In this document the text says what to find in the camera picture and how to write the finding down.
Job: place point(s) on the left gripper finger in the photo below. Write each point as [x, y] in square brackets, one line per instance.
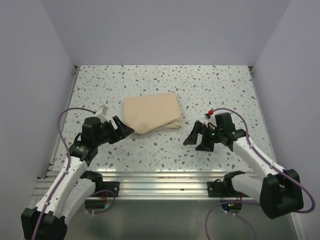
[118, 136]
[121, 127]

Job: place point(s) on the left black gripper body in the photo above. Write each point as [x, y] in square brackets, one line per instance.
[107, 132]

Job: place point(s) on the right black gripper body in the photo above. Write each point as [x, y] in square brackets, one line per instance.
[211, 136]

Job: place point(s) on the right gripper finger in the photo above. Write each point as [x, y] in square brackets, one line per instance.
[205, 146]
[193, 136]

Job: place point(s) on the beige cloth mat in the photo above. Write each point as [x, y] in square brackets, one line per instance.
[152, 113]

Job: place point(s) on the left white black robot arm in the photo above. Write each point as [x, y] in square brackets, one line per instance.
[49, 218]

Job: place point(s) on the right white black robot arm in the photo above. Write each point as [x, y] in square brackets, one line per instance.
[277, 190]

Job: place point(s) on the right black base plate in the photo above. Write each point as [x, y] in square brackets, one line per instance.
[217, 189]

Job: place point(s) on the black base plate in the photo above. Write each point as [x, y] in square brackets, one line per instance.
[106, 189]
[217, 189]

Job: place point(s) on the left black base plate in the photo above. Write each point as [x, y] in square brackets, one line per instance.
[106, 189]

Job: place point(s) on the aluminium rail frame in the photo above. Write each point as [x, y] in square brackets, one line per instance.
[157, 173]

